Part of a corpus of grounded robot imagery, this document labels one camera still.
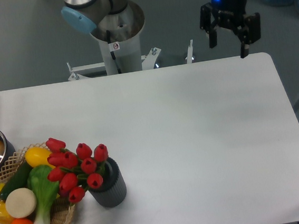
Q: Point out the white metal base frame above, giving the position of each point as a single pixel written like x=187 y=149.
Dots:
x=114 y=62

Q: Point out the yellow bell pepper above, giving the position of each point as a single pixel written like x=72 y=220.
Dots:
x=5 y=217

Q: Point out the yellow squash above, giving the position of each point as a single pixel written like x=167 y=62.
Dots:
x=35 y=156

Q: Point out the green bok choy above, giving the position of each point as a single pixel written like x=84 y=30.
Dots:
x=45 y=192

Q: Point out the red tulip bouquet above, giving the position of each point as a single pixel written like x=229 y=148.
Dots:
x=79 y=171

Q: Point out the dark green cucumber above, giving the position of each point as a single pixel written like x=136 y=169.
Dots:
x=18 y=180

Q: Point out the dark grey ribbed vase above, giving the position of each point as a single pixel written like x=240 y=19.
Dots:
x=113 y=190

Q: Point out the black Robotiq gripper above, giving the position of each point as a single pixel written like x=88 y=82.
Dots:
x=228 y=14

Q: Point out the woven wicker basket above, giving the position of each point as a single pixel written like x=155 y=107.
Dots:
x=61 y=211

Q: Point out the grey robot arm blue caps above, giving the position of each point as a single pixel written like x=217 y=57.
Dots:
x=86 y=15

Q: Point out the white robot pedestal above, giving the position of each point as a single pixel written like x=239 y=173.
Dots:
x=121 y=31

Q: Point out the beige round disc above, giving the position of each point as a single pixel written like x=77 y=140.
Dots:
x=21 y=203

